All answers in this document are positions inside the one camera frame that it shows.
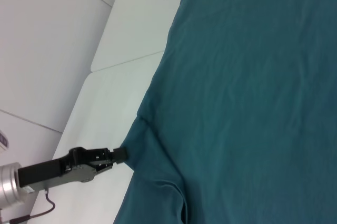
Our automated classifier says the white device with blue marks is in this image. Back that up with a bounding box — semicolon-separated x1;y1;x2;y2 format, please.
0;129;10;153

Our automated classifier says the teal blue shirt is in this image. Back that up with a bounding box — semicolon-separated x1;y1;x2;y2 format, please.
113;0;337;224

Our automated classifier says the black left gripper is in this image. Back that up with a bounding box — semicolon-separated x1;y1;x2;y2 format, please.
17;147;128;191

